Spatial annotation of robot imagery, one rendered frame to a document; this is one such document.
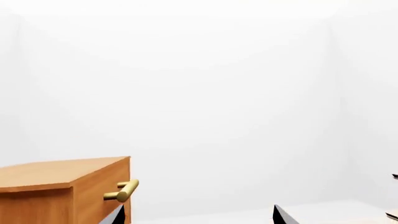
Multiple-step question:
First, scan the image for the brass cabinet handle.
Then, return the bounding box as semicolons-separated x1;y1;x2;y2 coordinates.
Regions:
103;179;140;203

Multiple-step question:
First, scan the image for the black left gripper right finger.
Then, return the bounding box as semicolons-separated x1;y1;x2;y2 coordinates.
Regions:
272;203;300;224

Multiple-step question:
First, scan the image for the wooden cabinet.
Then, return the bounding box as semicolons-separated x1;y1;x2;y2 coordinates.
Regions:
0;156;132;224

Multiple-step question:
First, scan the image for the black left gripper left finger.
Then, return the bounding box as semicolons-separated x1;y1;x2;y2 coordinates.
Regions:
99;203;126;224

